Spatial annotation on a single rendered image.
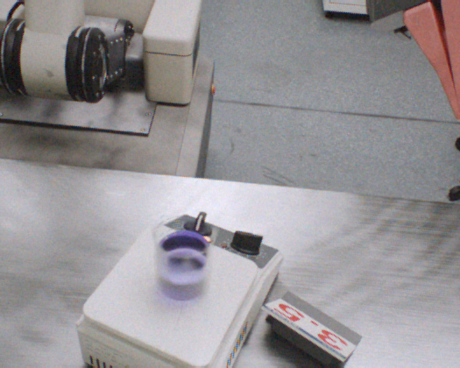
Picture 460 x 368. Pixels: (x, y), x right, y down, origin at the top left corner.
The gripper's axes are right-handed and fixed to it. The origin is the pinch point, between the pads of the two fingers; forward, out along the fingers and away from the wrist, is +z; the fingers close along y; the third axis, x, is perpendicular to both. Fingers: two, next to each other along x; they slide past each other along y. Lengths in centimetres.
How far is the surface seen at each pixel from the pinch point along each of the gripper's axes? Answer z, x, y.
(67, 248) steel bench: 6.2, -3.3, -43.5
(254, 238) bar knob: 5.8, 7.4, -24.7
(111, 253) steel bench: 6.8, 0.1, -39.9
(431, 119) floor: -62, 174, -73
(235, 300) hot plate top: 12.1, 0.2, -20.8
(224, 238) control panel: 5.6, 6.5, -28.2
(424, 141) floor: -50, 163, -71
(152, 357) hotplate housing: 16.7, -5.6, -24.8
